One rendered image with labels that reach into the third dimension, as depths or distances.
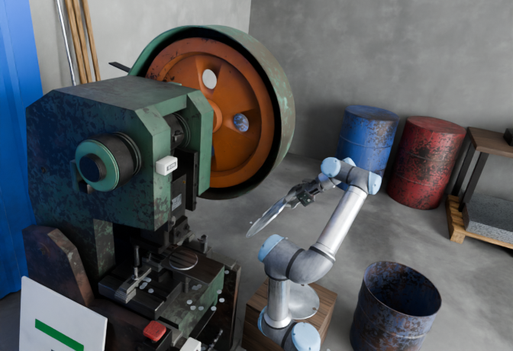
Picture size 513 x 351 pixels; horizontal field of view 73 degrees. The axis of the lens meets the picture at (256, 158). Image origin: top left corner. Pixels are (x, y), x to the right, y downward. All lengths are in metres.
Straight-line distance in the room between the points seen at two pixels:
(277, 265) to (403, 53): 3.44
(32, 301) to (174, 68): 1.27
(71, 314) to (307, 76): 3.63
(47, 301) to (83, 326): 0.22
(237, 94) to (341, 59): 2.94
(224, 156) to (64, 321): 1.02
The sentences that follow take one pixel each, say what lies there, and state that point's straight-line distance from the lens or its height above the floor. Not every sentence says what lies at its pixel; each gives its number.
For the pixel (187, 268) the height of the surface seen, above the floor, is 0.79.
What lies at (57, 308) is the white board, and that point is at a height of 0.52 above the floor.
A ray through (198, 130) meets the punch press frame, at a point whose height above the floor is 1.36.
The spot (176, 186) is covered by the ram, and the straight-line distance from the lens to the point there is 1.46.
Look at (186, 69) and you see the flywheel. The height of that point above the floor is 1.53.
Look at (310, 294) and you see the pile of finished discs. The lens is 2.18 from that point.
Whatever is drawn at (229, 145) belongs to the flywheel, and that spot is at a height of 1.21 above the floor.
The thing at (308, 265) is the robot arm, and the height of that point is 1.08.
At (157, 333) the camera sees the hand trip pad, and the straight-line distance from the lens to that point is 1.41.
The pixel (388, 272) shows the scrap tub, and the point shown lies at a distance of 2.44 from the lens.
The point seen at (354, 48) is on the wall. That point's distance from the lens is 4.39.
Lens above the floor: 1.85
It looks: 24 degrees down
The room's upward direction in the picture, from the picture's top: 6 degrees clockwise
